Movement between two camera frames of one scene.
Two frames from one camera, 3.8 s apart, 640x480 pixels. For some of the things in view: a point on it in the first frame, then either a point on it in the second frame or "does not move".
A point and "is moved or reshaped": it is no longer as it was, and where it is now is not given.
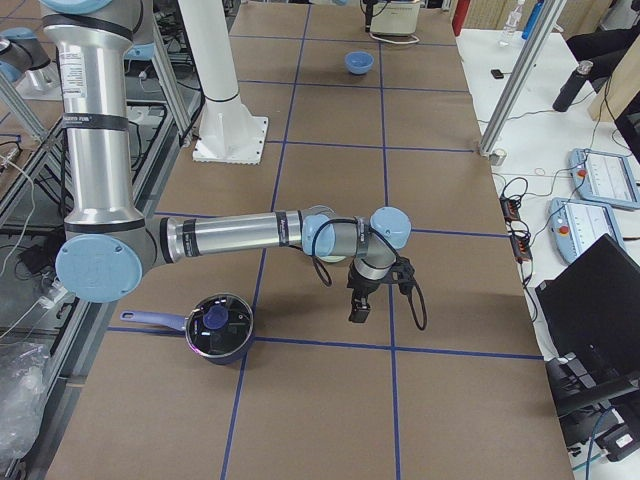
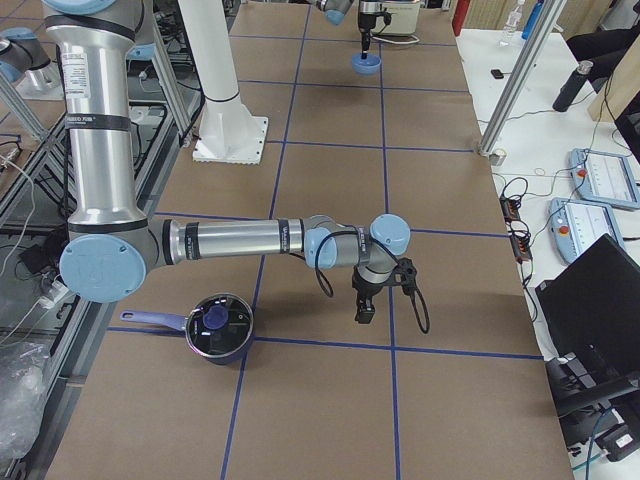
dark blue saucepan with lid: [219, 329] does not move
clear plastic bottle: [510, 27] does not move
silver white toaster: [394, 17] does not move
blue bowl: [358, 61] is moved or reshaped
